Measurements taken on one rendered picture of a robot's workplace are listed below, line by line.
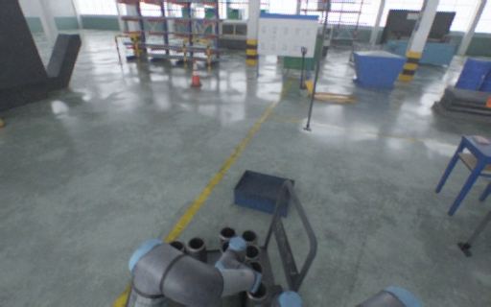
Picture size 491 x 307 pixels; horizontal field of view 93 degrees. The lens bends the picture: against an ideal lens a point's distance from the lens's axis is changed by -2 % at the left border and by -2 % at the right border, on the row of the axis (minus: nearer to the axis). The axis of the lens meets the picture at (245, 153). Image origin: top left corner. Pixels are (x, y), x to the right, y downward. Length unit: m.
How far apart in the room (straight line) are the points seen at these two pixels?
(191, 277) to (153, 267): 0.11
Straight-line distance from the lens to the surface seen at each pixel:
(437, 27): 16.31
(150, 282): 0.79
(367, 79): 8.60
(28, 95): 7.38
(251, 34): 10.82
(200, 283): 0.74
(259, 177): 2.94
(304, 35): 8.41
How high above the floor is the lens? 1.89
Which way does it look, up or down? 30 degrees down
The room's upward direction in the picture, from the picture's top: 2 degrees clockwise
